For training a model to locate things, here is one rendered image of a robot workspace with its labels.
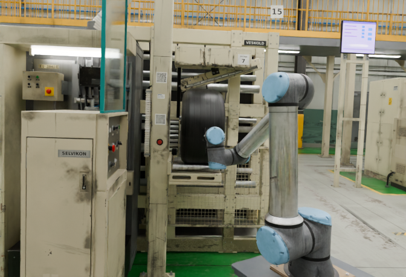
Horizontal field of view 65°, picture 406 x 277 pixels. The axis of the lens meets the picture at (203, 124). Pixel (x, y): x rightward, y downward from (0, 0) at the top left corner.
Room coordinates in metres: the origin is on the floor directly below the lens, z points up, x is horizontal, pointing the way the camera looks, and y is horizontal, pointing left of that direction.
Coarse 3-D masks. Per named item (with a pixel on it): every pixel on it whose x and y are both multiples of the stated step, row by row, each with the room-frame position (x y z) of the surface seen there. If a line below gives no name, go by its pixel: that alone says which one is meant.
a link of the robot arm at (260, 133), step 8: (312, 88) 1.26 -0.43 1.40; (312, 96) 1.29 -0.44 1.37; (304, 104) 1.30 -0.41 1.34; (264, 120) 1.47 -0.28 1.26; (256, 128) 1.51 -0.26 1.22; (264, 128) 1.47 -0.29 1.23; (248, 136) 1.56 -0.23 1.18; (256, 136) 1.52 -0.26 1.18; (264, 136) 1.50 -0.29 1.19; (240, 144) 1.61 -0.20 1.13; (248, 144) 1.57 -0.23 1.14; (256, 144) 1.55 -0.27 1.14; (232, 152) 1.64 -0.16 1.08; (240, 152) 1.62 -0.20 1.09; (248, 152) 1.60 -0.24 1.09; (240, 160) 1.65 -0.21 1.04; (248, 160) 1.70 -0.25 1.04
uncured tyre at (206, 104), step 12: (192, 96) 2.13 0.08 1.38; (204, 96) 2.14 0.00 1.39; (216, 96) 2.15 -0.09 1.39; (192, 108) 2.07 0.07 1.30; (204, 108) 2.07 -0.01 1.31; (216, 108) 2.08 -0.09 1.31; (192, 120) 2.04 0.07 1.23; (204, 120) 2.04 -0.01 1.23; (216, 120) 2.05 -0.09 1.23; (192, 132) 2.03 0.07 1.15; (204, 132) 2.04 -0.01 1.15; (192, 144) 2.05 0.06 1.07; (204, 144) 2.05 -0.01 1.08; (192, 156) 2.10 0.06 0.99; (204, 156) 2.10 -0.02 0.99
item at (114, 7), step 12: (108, 0) 1.56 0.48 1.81; (120, 0) 1.85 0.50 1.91; (108, 12) 1.57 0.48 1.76; (120, 12) 1.86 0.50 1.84; (108, 24) 1.57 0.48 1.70; (120, 24) 1.86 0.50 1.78; (108, 36) 1.58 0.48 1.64; (120, 36) 1.87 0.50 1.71; (108, 48) 1.58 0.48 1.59; (120, 48) 1.88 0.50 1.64; (108, 60) 1.59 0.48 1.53; (120, 60) 1.89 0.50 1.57; (108, 72) 1.59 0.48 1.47; (120, 72) 1.89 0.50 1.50; (108, 84) 1.60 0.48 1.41; (120, 84) 1.90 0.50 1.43; (108, 96) 1.60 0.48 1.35; (120, 96) 1.91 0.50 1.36; (108, 108) 1.61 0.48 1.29; (120, 108) 1.92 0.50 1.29
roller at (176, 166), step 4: (176, 164) 2.15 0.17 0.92; (180, 164) 2.16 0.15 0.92; (184, 164) 2.16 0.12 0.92; (188, 164) 2.16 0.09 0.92; (192, 164) 2.16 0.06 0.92; (196, 164) 2.17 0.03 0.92; (200, 164) 2.17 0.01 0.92; (204, 164) 2.17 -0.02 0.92; (176, 168) 2.14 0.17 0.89; (180, 168) 2.14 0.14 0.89; (184, 168) 2.15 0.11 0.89; (188, 168) 2.15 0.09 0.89; (192, 168) 2.15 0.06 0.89; (196, 168) 2.15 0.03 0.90; (200, 168) 2.15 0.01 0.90; (204, 168) 2.15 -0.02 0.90; (208, 168) 2.16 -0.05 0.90
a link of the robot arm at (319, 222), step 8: (304, 208) 1.37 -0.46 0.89; (312, 208) 1.38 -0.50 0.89; (304, 216) 1.28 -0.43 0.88; (312, 216) 1.27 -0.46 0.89; (320, 216) 1.28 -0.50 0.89; (328, 216) 1.29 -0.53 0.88; (312, 224) 1.26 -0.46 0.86; (320, 224) 1.26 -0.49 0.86; (328, 224) 1.27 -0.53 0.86; (312, 232) 1.24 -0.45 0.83; (320, 232) 1.26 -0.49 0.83; (328, 232) 1.28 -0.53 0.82; (312, 240) 1.22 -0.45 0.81; (320, 240) 1.25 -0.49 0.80; (328, 240) 1.28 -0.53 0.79; (312, 248) 1.23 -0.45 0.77; (320, 248) 1.26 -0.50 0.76; (328, 248) 1.28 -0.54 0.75; (312, 256) 1.27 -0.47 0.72; (320, 256) 1.27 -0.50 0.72
